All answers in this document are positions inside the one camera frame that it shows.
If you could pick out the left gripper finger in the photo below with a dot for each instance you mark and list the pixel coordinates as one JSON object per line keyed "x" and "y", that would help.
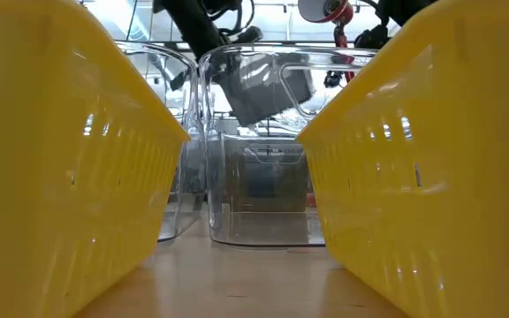
{"x": 246, "y": 35}
{"x": 201, "y": 40}

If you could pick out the clear plastic storage bin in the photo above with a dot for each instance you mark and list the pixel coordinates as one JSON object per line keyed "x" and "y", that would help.
{"x": 259, "y": 229}
{"x": 188, "y": 185}

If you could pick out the red desk lamp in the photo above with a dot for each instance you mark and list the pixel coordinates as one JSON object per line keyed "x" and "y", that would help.
{"x": 321, "y": 11}

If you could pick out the smoky grey plastic bin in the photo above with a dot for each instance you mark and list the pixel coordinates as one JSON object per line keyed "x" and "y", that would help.
{"x": 263, "y": 93}
{"x": 263, "y": 190}

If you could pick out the yellow slotted plastic basket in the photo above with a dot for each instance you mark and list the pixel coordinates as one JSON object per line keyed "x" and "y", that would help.
{"x": 60, "y": 176}
{"x": 435, "y": 176}

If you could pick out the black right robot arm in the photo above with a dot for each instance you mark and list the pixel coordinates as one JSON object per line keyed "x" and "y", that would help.
{"x": 402, "y": 11}

